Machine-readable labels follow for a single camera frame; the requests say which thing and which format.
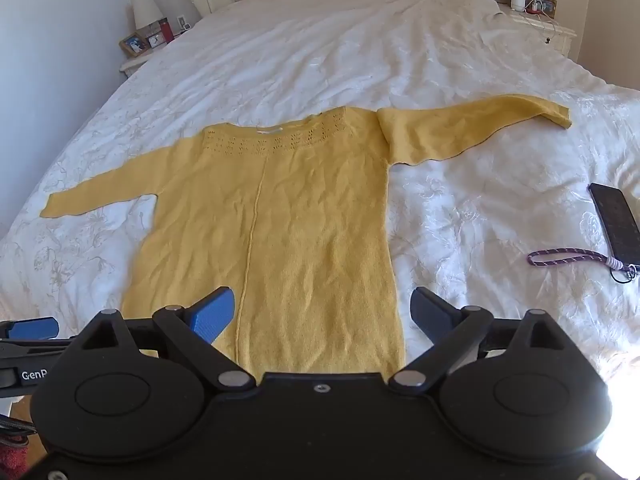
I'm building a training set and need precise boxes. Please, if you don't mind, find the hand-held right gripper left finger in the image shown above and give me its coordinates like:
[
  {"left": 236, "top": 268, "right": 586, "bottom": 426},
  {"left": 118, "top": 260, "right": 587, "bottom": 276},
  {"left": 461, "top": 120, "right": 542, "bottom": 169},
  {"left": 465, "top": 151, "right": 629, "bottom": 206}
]
[{"left": 79, "top": 287, "right": 257, "bottom": 394}]

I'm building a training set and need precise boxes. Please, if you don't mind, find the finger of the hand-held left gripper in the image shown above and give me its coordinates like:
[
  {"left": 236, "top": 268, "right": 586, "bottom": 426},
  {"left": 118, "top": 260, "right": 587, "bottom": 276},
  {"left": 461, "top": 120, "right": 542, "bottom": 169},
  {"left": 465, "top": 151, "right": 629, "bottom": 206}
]
[{"left": 0, "top": 316, "right": 77, "bottom": 362}]

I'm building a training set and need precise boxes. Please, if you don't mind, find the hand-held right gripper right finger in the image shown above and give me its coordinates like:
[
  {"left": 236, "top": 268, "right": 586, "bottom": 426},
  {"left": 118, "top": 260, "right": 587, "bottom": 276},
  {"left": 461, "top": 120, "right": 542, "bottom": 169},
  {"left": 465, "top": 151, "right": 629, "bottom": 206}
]
[{"left": 388, "top": 286, "right": 572, "bottom": 394}]

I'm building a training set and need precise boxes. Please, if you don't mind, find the yellow knit sweater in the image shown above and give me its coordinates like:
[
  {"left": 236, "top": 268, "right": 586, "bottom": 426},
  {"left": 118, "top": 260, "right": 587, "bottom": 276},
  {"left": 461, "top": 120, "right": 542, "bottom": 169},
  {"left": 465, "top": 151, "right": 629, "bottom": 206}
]
[{"left": 40, "top": 94, "right": 572, "bottom": 376}]

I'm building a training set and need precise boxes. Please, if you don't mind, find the red cloth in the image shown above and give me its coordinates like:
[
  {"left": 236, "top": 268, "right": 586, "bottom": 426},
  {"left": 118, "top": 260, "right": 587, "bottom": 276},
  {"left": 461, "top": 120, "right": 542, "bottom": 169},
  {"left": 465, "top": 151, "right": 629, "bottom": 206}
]
[{"left": 0, "top": 437, "right": 30, "bottom": 480}]

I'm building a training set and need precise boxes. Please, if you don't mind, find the black smartphone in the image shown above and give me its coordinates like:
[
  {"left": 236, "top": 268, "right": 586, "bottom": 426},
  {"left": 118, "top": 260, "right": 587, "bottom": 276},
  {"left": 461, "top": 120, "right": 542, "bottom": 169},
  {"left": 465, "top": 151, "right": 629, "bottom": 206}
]
[{"left": 588, "top": 182, "right": 640, "bottom": 267}]

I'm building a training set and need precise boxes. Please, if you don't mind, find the cream nightstand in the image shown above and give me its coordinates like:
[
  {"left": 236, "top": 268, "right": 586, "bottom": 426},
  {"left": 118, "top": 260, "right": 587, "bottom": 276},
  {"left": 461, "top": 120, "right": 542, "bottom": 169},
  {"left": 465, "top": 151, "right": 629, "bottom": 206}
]
[
  {"left": 119, "top": 35, "right": 171, "bottom": 79},
  {"left": 499, "top": 2, "right": 578, "bottom": 58}
]

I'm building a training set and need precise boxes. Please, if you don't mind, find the white embroidered bedspread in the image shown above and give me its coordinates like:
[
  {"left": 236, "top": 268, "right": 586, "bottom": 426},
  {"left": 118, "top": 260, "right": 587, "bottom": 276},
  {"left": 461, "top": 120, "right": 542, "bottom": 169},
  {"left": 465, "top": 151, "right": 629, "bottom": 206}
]
[{"left": 0, "top": 0, "right": 640, "bottom": 397}]

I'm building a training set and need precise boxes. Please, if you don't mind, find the white table lamp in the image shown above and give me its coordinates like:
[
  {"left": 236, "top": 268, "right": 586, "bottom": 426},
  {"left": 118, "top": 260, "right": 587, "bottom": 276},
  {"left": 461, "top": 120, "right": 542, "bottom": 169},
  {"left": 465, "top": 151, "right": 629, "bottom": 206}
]
[{"left": 132, "top": 0, "right": 162, "bottom": 31}]

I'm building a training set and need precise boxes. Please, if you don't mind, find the purple wrist lanyard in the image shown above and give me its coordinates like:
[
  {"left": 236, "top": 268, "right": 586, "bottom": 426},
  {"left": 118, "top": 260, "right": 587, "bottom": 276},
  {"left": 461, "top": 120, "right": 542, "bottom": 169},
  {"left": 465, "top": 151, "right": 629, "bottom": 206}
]
[{"left": 527, "top": 248, "right": 640, "bottom": 285}]

